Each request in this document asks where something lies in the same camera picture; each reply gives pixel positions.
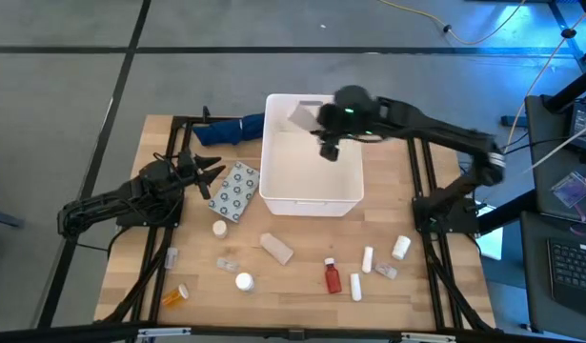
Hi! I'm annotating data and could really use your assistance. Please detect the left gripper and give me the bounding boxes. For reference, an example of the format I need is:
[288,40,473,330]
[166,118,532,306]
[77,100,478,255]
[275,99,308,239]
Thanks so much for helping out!
[175,151,227,201]

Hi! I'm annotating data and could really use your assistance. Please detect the black desk cables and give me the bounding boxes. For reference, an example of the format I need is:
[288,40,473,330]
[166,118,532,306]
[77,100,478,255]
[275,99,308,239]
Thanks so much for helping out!
[504,135,573,157]

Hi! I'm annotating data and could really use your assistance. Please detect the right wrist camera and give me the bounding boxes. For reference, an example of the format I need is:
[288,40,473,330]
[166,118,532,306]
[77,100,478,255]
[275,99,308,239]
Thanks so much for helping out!
[319,141,341,163]

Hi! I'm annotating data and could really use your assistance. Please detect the white plastic bin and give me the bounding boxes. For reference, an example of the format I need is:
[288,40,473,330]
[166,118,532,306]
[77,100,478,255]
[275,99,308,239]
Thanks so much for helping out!
[258,92,365,218]

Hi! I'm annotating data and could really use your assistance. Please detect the grey patterned blister pack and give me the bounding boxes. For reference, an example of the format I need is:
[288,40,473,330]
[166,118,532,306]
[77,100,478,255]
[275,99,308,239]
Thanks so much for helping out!
[207,160,261,224]

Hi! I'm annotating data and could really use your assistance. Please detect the black keyboard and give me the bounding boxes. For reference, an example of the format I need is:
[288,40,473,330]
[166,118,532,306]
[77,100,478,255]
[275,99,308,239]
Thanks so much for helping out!
[547,236,586,316]

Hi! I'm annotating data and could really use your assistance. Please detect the blue cloth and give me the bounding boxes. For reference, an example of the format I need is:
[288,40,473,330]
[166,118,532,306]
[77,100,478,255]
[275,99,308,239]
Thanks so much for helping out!
[192,111,266,148]

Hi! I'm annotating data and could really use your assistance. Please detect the orange pill bottle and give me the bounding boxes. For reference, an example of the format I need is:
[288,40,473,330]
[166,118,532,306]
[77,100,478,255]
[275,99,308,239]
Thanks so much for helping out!
[160,283,191,307]

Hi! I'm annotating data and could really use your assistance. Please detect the black side desk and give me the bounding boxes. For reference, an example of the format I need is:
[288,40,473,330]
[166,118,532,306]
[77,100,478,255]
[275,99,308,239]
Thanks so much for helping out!
[524,93,586,225]
[519,211,586,342]

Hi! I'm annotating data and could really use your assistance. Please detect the white cable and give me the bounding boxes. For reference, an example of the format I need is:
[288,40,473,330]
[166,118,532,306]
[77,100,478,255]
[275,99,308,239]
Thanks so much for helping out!
[523,121,586,173]

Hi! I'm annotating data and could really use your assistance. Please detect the silver beam bracket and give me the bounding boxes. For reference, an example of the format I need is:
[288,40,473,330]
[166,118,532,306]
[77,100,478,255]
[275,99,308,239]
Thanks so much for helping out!
[400,332,458,343]
[137,327,192,339]

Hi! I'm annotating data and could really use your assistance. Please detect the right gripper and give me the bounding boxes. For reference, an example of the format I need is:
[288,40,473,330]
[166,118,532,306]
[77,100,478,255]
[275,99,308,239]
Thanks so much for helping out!
[311,84,377,144]

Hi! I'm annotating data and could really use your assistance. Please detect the black laptop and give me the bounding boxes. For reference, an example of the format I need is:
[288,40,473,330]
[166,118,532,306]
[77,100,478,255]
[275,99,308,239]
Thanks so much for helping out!
[567,99,586,154]

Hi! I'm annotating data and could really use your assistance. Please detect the medium beige bandage roll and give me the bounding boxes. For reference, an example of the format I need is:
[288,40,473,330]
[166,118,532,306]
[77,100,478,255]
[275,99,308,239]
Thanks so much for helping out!
[259,232,294,267]

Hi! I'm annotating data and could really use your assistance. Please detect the grey floor object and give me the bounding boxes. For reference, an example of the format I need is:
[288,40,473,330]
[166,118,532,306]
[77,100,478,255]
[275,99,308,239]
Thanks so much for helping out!
[0,207,26,230]

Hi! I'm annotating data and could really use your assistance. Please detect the white-capped jar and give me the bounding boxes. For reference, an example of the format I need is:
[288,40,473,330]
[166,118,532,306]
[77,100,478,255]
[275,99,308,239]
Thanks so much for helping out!
[234,272,255,293]

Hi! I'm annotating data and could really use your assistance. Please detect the black overhead crossbeam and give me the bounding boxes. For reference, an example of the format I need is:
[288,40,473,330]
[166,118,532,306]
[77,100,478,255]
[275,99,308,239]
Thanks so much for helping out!
[0,322,586,343]

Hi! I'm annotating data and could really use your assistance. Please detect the white pill bottle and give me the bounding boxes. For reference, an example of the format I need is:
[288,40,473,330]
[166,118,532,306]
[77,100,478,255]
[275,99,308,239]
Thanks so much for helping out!
[391,234,413,261]

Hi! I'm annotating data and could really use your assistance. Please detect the black diagonal pole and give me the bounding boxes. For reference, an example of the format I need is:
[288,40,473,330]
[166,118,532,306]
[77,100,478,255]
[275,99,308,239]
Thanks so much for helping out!
[476,189,536,235]
[542,64,586,114]

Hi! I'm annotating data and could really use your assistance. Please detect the beige cable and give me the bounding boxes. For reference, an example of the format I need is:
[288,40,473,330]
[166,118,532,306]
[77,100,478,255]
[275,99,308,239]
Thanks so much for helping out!
[504,4,586,151]

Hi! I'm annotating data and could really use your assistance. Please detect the red bottle white cap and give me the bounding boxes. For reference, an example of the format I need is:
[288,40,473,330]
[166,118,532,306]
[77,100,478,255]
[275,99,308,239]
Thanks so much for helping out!
[323,257,343,294]

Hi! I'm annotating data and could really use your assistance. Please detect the yellow floor cable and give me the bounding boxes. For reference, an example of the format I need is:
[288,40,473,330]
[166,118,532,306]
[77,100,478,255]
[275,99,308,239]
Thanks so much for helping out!
[377,0,530,47]

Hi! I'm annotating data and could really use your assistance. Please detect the black stand rods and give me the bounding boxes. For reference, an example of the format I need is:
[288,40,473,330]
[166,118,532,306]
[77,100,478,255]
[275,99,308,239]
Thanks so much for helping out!
[547,0,586,72]

